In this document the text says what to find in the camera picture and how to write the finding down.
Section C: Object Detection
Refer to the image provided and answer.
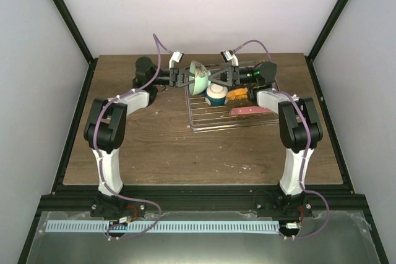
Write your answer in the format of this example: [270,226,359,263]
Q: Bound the white upturned bowl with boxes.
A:
[205,83,228,106]

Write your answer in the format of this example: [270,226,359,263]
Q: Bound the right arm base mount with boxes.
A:
[254,195,312,219]

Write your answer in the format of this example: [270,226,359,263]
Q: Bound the light blue slotted strip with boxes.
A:
[45,220,280,234]

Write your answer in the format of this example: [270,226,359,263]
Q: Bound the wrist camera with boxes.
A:
[168,51,184,69]
[220,49,239,66]

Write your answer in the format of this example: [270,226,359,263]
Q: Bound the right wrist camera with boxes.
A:
[220,49,239,66]

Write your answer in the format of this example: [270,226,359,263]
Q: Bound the black aluminium frame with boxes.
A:
[19,0,388,263]

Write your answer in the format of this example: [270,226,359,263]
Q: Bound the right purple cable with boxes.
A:
[231,40,330,241]

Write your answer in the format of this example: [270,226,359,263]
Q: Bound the orange scalloped plate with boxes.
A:
[226,88,248,100]

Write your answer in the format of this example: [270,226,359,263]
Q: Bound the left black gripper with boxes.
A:
[149,68,199,87]

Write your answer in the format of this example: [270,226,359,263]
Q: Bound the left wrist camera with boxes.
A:
[168,51,184,69]

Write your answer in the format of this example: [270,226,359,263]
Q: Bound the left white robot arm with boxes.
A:
[84,51,186,217]

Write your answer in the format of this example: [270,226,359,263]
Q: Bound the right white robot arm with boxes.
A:
[209,61,323,216]

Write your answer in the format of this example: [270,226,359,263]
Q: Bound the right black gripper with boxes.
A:
[205,67,257,88]

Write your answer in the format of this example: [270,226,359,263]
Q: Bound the pink dotted scalloped plate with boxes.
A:
[229,106,272,116]

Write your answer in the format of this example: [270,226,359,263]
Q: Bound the wire dish rack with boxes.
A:
[186,61,278,133]

